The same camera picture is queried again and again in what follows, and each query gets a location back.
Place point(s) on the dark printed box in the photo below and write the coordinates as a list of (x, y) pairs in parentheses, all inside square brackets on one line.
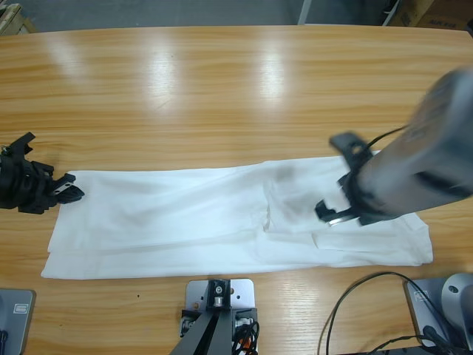
[(443, 18)]

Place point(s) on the white slanted leg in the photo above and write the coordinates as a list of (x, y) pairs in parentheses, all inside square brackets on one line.
[(392, 12)]

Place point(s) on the brown cardboard box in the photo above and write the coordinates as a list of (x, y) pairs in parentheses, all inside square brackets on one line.
[(410, 15)]

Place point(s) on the white t-shirt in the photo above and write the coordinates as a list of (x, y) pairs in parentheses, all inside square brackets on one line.
[(184, 222)]

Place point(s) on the white upright pole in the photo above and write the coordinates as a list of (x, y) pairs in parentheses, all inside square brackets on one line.
[(305, 11)]

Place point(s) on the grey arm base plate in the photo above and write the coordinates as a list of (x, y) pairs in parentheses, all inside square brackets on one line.
[(16, 333), (419, 321)]

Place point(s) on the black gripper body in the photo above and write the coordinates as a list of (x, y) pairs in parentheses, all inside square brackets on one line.
[(366, 207), (22, 185)]

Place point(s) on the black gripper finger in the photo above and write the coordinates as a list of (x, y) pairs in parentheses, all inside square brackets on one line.
[(68, 200), (324, 211), (75, 192)]

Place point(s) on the dark camera post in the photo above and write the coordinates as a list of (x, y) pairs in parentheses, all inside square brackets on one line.
[(207, 336)]

